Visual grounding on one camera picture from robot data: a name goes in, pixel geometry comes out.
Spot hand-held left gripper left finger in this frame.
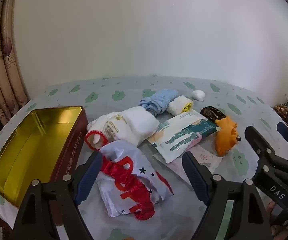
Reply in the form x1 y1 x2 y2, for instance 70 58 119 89
12 151 104 240

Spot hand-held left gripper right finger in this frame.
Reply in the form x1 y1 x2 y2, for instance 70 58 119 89
181 151 272 240

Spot pink and white packet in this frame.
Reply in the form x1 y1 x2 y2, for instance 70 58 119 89
152 134 223 174

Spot red velvet scrunchie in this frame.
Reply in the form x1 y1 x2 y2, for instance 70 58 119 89
101 155 156 221

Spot orange plush toy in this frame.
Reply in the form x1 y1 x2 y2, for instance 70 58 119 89
214 116 242 157

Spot white and teal wipes packet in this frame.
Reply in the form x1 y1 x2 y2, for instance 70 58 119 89
148 112 222 164

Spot white plastic bag red print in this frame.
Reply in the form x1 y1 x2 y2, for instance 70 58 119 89
98 141 174 217

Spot black snack packet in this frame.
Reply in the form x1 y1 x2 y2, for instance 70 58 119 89
200 106 227 123

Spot red tin box gold inside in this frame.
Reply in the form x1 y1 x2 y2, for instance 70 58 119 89
0 106 89 208

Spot white sock with red trim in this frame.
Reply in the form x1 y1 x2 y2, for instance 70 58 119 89
85 106 160 152

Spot white fluffy sock yellow inside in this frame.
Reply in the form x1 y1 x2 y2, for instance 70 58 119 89
166 95 194 114

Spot white fluffy ball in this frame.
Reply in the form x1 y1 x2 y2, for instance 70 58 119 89
191 89 206 102

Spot light blue fluffy sock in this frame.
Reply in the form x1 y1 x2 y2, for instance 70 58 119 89
139 88 179 117

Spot person's right hand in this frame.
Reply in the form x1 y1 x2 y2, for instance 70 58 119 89
265 200 288 240

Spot cloud-print tablecloth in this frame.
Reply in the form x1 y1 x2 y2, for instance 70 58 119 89
0 75 288 240

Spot beige leaf-print curtain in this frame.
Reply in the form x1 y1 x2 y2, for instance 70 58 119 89
0 0 30 135

